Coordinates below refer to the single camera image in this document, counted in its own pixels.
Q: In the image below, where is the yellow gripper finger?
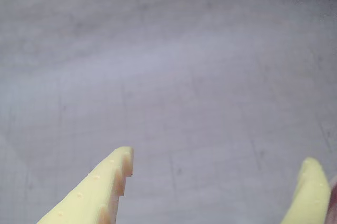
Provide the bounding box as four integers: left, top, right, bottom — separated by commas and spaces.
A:
35, 145, 135, 224
280, 156, 332, 224

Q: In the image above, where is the brown grid paper mat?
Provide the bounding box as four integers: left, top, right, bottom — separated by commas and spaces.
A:
0, 0, 337, 224

